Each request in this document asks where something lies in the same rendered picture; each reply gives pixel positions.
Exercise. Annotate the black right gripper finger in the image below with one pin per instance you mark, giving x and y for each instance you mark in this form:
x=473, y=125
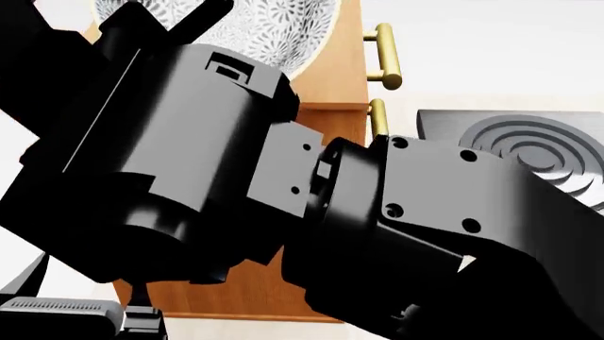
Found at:
x=137, y=28

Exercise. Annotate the patterned glass bowl cream rim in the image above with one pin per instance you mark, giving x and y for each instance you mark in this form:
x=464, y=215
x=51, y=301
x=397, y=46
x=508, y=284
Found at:
x=278, y=32

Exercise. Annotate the wooden cabinet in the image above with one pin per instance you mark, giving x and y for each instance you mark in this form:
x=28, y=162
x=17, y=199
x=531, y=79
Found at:
x=340, y=71

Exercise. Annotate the black box with vent grille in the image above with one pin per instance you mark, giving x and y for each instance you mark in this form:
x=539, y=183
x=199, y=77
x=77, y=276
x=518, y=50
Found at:
x=61, y=313

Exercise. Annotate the grey block with concentric rings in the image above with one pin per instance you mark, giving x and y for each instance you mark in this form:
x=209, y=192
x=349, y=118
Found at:
x=533, y=148

